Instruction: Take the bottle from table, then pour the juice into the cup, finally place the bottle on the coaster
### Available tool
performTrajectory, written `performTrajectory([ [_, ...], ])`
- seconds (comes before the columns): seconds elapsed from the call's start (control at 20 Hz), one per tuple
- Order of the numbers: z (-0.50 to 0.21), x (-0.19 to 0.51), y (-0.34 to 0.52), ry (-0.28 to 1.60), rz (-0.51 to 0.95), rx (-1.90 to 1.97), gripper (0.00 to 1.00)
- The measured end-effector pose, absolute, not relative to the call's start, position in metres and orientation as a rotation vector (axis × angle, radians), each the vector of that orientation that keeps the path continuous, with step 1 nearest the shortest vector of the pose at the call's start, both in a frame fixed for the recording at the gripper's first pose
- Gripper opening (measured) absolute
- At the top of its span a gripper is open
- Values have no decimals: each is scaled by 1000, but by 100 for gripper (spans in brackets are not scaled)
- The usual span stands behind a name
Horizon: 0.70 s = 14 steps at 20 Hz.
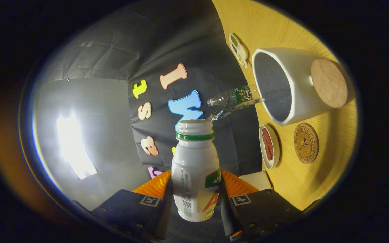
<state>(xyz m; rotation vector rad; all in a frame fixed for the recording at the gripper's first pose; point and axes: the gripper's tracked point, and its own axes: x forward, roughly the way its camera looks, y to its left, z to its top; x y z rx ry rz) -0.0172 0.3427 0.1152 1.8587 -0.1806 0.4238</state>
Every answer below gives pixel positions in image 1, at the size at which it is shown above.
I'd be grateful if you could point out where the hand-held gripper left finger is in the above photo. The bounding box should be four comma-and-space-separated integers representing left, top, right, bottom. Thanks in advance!
92, 170, 173, 242

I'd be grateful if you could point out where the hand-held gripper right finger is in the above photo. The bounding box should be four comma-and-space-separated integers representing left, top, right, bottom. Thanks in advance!
219, 169, 303, 242

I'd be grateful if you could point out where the white juice bottle green ring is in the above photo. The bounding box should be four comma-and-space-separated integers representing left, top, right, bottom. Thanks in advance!
171, 119, 221, 222

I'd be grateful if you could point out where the round cork coaster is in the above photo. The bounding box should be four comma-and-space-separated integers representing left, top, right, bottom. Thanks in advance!
294, 123, 319, 164

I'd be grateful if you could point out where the white cup with wooden handle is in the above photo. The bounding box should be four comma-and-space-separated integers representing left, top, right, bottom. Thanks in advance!
251, 48, 354, 126

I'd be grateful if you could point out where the clear plastic water bottle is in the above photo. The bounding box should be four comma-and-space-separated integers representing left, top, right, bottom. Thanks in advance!
207, 84, 261, 108

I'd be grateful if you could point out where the white toaster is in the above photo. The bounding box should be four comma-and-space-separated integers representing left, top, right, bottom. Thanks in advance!
239, 170, 273, 191

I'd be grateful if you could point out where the red meat strip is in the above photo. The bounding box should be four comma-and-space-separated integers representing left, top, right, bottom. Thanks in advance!
266, 130, 274, 162
261, 128, 270, 159

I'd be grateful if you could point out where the round beige plate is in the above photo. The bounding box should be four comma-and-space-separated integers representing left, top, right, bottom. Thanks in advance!
259, 125, 280, 170

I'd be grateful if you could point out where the ceiling light panel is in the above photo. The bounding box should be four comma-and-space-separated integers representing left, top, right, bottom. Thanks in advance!
57, 114, 98, 180

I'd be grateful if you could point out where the wooden table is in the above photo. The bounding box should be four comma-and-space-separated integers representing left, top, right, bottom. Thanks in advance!
211, 0, 358, 211

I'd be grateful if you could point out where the white divided dish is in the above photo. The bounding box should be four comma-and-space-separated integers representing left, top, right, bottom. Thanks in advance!
228, 33, 249, 69

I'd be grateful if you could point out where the black backdrop cloth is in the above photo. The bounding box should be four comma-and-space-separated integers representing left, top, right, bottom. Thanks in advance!
43, 0, 264, 243

